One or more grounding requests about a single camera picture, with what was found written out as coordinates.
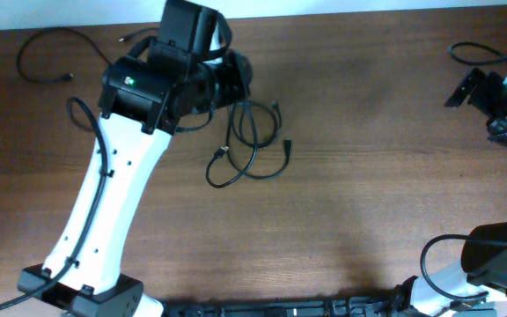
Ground black USB cable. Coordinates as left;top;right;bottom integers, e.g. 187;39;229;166
204;100;293;189
15;26;160;85

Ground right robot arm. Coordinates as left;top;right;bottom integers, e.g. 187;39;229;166
386;41;507;316

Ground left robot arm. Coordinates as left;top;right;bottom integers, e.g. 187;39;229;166
18;1;252;316

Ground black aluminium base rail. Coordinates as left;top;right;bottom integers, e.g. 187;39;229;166
162;297;427;317

